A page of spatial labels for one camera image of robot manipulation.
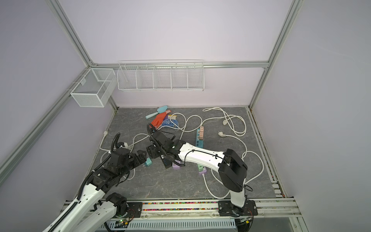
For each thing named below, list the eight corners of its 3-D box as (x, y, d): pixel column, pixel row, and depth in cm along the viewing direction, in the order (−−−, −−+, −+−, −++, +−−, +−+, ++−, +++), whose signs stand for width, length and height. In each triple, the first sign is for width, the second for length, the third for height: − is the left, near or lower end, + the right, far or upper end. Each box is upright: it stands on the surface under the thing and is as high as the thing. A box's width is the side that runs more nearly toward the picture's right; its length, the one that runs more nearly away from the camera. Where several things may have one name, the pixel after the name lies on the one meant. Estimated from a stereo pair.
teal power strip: (195, 147, 99) (195, 142, 94) (196, 131, 108) (196, 126, 102) (202, 148, 99) (203, 142, 93) (203, 132, 108) (203, 126, 102)
